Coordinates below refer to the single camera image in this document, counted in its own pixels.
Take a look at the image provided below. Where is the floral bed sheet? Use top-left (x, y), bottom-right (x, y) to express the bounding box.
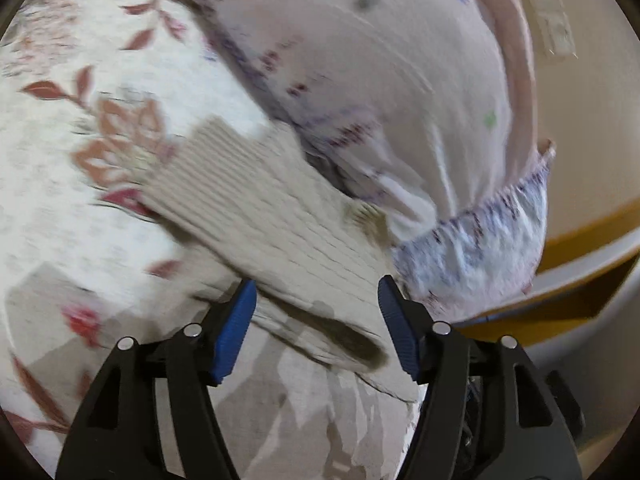
top-left (1, 0), bottom-right (414, 479)

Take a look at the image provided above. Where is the wooden headboard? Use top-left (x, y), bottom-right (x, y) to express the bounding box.
top-left (459, 200), bottom-right (639, 346)

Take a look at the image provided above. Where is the beige cable-knit sweater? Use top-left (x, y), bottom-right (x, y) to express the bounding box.
top-left (142, 118), bottom-right (418, 402)

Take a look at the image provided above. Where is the white wall socket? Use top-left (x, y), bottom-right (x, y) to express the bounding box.
top-left (528, 0), bottom-right (577, 58)

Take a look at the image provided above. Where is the lilac floral pillow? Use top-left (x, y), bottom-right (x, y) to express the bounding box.
top-left (190, 0), bottom-right (554, 322)

